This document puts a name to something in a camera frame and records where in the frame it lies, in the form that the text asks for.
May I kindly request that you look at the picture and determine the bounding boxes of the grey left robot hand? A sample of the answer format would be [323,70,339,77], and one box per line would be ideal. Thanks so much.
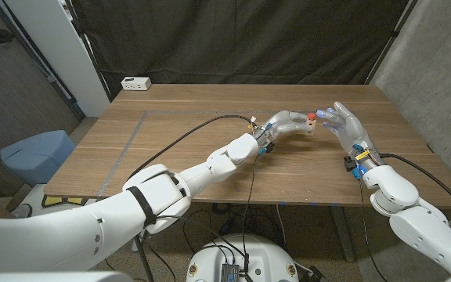
[254,110,312,144]

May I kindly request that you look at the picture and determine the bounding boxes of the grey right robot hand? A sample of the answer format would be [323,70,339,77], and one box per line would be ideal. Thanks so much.
[316,101,385,172]

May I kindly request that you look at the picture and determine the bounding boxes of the black backdrop stand pole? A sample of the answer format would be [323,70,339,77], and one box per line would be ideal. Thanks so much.
[63,0,114,103]
[364,0,420,85]

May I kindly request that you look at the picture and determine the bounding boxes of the black backdrop curtain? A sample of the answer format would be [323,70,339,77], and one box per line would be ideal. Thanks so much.
[68,0,420,99]

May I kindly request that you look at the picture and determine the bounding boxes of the grey table leg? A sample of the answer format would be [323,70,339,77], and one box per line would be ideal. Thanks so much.
[329,205,356,262]

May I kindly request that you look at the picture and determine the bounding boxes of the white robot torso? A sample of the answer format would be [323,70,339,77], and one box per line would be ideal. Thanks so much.
[186,233,300,282]

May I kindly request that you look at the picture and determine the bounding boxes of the white power strip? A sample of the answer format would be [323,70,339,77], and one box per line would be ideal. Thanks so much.
[121,76,152,92]

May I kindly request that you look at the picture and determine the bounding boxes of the grey finned electronics box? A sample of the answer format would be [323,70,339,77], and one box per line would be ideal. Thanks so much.
[220,262,241,282]

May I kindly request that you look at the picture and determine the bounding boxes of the yellow black floor sign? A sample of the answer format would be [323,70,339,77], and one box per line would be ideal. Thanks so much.
[41,194,89,208]

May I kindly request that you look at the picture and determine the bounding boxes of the blue padded stool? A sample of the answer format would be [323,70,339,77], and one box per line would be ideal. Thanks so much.
[0,130,77,187]

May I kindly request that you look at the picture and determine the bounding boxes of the grey sneaker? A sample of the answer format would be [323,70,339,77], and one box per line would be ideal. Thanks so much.
[12,203,34,219]

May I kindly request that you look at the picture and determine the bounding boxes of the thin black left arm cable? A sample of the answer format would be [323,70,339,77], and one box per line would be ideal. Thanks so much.
[240,153,261,271]

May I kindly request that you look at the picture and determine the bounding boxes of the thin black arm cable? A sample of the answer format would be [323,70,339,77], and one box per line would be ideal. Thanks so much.
[240,153,261,271]
[359,178,389,282]

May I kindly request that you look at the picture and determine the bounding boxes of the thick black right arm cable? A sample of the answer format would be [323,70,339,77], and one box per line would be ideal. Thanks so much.
[378,153,451,219]

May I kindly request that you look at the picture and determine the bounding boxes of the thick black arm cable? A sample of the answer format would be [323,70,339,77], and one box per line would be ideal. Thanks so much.
[125,114,257,282]
[378,153,451,219]

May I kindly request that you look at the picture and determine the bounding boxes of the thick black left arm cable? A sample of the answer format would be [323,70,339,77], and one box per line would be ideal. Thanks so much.
[125,114,257,282]

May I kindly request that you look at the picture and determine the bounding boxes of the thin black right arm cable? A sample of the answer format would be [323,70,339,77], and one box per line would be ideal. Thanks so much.
[359,178,389,282]

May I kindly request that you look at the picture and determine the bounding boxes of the black floor cable tangle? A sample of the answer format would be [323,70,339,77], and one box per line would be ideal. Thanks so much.
[182,201,285,251]

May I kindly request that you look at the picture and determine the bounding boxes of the white hanging cable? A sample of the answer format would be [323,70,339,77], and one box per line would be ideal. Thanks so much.
[275,204,288,247]

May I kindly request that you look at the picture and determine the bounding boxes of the black door frame strip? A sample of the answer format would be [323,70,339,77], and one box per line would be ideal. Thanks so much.
[0,0,86,119]

